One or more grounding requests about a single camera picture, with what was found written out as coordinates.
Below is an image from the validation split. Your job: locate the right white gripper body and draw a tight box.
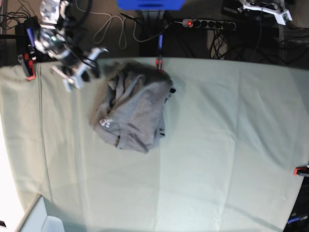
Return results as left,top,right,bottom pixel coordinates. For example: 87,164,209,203
51,47,108,93

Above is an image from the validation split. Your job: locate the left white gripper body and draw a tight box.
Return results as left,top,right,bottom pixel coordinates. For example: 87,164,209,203
238,0,293,25

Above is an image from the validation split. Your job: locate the grey t-shirt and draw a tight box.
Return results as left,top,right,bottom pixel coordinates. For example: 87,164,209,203
91,62,176,154

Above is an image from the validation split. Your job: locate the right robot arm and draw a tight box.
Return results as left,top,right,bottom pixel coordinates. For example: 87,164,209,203
34,0,108,92

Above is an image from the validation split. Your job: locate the left edge clamp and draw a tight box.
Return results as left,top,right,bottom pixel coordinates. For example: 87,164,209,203
15,25,36,81

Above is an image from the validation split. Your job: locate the edge clamp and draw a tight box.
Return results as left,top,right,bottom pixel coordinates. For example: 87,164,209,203
15,25,36,81
155,34,163,72
294,166,309,177

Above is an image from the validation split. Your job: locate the centre edge clamp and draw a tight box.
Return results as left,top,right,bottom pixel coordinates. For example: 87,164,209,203
155,34,163,72

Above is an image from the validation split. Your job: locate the blue box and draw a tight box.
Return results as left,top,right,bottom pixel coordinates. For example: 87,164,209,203
117,0,185,10

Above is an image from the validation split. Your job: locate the black power strip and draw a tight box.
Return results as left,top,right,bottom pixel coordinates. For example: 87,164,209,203
182,19,237,31

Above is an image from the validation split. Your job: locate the pale green table cloth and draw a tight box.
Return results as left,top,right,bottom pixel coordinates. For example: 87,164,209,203
0,58,309,232

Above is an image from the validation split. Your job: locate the white bin corner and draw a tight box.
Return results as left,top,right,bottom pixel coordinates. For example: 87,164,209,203
15,194,65,232

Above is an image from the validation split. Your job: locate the right edge clamp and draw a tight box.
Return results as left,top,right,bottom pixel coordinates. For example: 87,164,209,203
294,166,309,177

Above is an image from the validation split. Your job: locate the white looped cable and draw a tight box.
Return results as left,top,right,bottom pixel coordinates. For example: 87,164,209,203
77,0,128,50

